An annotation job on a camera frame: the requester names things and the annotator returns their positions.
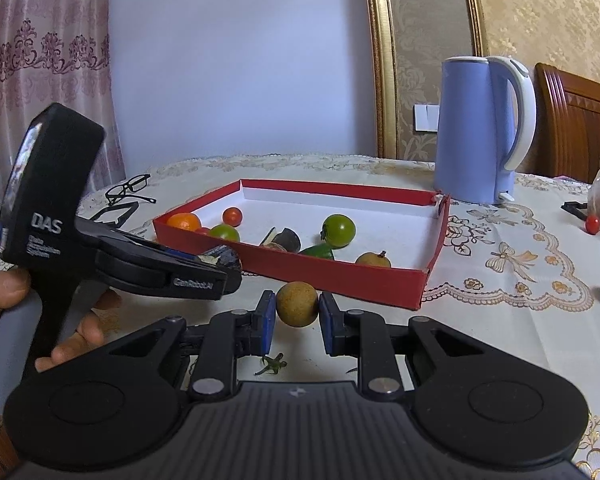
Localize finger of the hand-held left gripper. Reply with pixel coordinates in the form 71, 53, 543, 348
160, 245, 206, 262
215, 260, 244, 293

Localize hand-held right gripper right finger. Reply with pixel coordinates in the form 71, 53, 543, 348
318, 291, 487, 397

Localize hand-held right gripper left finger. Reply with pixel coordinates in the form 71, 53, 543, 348
110, 290, 277, 402

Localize dark sugarcane piece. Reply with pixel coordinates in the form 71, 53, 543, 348
200, 245, 242, 273
260, 227, 302, 253

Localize tan longan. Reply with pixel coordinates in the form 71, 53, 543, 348
276, 281, 319, 328
355, 251, 392, 268

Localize red cardboard box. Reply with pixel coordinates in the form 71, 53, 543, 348
152, 178, 452, 311

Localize small green tomato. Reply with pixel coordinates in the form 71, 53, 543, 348
207, 224, 241, 243

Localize green cucumber slice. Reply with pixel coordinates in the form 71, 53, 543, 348
298, 244, 336, 261

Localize large green tomato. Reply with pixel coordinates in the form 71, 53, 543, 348
321, 214, 357, 248

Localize person's left hand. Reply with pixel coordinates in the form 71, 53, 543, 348
0, 267, 122, 386

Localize orange mandarin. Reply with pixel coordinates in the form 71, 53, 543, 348
166, 212, 202, 233

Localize green tomato calyx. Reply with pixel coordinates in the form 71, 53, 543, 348
254, 352, 287, 377

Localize black eyeglasses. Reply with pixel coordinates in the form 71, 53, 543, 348
105, 174, 157, 206

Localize pink lace curtain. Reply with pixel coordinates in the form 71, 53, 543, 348
0, 0, 127, 266

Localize cream embroidered tablecloth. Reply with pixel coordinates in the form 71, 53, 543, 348
75, 152, 600, 480

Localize blue electric kettle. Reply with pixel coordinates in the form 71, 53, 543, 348
432, 55, 537, 206

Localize small black plastic part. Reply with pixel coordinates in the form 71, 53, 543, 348
561, 201, 600, 234

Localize brown wooden chair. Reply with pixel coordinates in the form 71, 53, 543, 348
534, 62, 600, 186

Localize black rectangular plastic frame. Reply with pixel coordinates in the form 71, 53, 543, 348
89, 201, 141, 233

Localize white wall light switch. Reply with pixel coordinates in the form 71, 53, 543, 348
412, 102, 438, 134

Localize gold framed wall panel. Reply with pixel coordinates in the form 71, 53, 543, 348
361, 0, 491, 161

